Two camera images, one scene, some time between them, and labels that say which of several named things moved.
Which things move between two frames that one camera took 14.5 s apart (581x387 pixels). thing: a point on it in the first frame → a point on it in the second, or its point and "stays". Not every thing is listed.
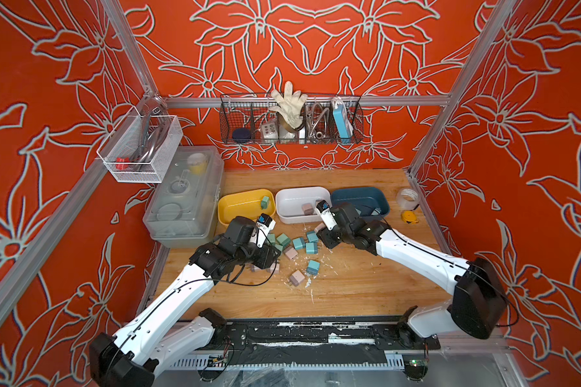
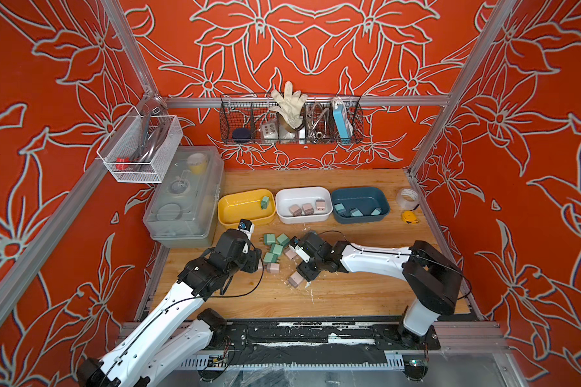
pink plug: x=307 y=209 → x=295 y=210
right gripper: x=323 y=235 → x=304 y=272
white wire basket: x=136 y=148 stays
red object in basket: x=122 y=166 stays
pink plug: x=296 y=277 stays
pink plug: x=291 y=253 stays
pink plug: x=319 y=227 → x=307 y=209
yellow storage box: x=246 y=203 stays
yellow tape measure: x=409 y=217 stays
